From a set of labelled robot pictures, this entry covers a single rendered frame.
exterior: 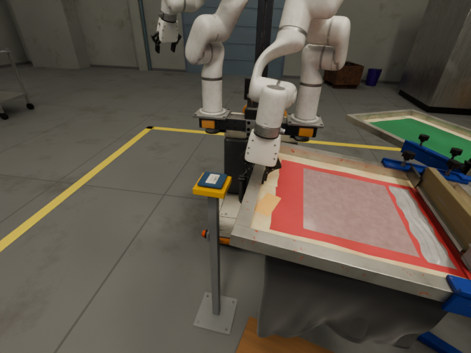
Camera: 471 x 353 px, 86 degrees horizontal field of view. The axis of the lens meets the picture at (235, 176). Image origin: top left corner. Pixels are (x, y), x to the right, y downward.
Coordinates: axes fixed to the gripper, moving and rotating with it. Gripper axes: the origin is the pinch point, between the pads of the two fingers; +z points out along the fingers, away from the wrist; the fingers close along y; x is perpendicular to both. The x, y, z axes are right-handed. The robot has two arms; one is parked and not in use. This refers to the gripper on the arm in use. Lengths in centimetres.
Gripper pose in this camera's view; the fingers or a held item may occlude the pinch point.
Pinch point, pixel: (257, 175)
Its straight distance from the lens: 83.7
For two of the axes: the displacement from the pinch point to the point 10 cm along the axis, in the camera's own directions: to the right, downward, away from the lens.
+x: -2.3, 5.1, -8.3
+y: -9.7, -2.3, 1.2
